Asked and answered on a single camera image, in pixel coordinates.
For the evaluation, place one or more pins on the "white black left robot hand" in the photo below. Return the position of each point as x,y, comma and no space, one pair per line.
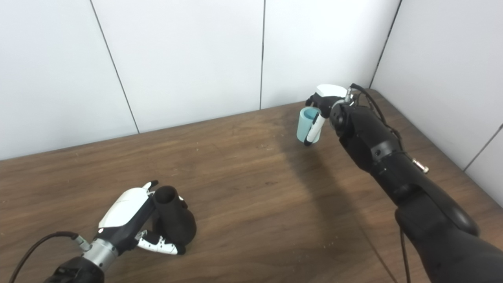
125,212

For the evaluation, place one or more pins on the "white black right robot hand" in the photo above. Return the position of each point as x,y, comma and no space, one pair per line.
326,96

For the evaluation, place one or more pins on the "black funnel-shaped nozzle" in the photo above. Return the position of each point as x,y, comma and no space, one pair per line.
175,220

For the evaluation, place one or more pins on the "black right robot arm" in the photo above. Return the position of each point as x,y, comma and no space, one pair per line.
412,184

